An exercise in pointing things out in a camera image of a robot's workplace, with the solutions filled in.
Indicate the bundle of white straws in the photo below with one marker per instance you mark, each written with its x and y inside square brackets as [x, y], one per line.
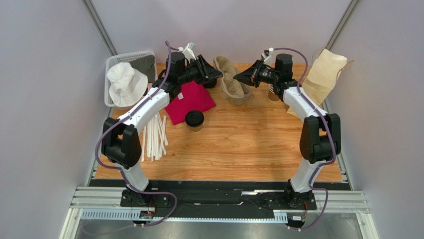
[153, 139]

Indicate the white bucket hat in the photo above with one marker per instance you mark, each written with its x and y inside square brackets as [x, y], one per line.
[127, 84]

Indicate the white plastic basket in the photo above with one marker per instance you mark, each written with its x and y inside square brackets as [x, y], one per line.
[125, 57]

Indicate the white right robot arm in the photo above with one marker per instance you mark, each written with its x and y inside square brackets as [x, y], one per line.
[320, 136]

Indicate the dark green cloth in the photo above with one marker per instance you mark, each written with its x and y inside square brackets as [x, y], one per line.
[146, 66]

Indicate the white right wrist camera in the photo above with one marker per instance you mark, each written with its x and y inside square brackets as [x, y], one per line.
[266, 57]

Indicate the brown paper coffee cup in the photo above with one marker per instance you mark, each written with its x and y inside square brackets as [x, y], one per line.
[195, 129]

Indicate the cardboard cup carrier stack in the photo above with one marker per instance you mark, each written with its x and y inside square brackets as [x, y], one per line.
[238, 93]

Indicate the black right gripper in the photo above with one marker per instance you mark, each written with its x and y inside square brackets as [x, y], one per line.
[257, 73]

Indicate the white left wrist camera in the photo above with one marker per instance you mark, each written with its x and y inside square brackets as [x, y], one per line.
[188, 51]

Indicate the red folded cloth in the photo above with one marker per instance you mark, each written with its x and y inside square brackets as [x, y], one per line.
[192, 97]

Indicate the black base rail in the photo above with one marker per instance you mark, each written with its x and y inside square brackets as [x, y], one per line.
[211, 199]

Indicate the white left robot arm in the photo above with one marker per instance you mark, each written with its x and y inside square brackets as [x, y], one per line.
[120, 141]

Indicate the stack of black cup lids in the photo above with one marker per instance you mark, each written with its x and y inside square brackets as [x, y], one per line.
[210, 84]

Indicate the stack of paper cups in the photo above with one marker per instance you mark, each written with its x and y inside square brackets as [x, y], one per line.
[271, 95]

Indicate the brown paper bag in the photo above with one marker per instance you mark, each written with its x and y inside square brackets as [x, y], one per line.
[323, 75]

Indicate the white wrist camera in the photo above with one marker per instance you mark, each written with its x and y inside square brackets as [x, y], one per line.
[188, 51]
[266, 57]

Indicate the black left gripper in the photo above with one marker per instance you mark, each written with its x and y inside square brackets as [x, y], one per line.
[207, 73]

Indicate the black cup lid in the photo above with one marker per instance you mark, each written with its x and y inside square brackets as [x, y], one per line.
[194, 118]

